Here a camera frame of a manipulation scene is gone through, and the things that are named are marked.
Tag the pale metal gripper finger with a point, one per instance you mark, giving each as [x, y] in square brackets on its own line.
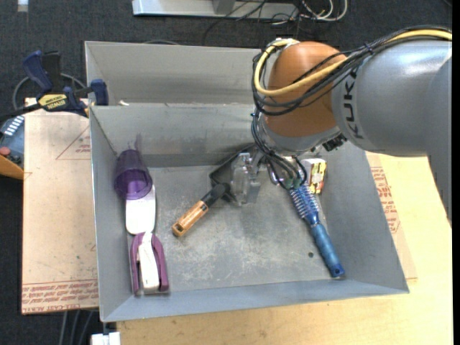
[240, 185]
[254, 192]

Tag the yellow and white small box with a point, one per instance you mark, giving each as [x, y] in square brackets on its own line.
[315, 174]

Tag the grey metal bin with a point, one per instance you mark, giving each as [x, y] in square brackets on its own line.
[237, 257]

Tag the blue hair brush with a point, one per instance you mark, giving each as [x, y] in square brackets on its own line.
[321, 237]

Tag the white flat oval piece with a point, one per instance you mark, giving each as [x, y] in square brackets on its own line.
[141, 212]

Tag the clear purple plastic cup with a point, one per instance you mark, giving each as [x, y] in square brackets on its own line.
[132, 176]

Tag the purple and white stapler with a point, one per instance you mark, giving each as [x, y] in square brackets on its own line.
[149, 264]

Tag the brown cardboard board, red print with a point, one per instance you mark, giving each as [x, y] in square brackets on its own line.
[57, 200]

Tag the black cylinder on white bracket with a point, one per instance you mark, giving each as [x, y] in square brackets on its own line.
[334, 143]

